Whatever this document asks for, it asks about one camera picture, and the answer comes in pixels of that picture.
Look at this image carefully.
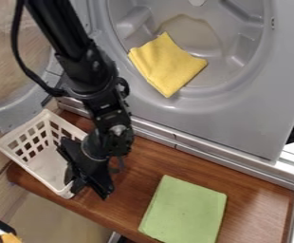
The yellow cloth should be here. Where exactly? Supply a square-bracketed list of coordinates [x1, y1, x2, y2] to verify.
[126, 30, 210, 99]

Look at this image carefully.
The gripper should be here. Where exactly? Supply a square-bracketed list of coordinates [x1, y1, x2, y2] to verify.
[55, 136, 117, 201]

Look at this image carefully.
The white basket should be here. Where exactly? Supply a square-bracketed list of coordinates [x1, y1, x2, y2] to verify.
[0, 108, 90, 200]

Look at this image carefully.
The washing machine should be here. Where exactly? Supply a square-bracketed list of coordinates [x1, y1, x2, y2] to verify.
[0, 0, 294, 163]

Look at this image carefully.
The green cloth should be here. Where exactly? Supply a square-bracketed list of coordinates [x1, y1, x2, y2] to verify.
[137, 174, 230, 243]

